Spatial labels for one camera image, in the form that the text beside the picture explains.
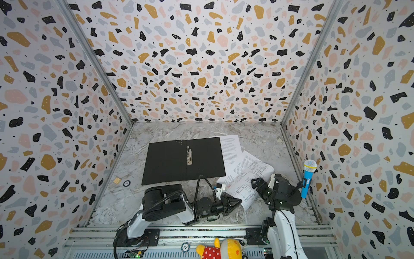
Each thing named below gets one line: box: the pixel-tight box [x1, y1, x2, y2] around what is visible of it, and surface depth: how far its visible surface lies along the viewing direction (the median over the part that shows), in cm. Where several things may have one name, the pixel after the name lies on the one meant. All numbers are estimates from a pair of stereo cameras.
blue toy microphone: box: [300, 159, 318, 200], surface depth 70 cm
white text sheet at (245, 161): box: [222, 150, 261, 185], surface depth 102 cm
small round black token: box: [122, 180, 131, 188], surface depth 92 cm
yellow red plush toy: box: [196, 237, 243, 259], surface depth 67 cm
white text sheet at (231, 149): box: [209, 134, 243, 176], surface depth 109 cm
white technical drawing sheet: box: [224, 161, 275, 211], surface depth 86 cm
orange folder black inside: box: [141, 137, 226, 186], surface depth 105 cm
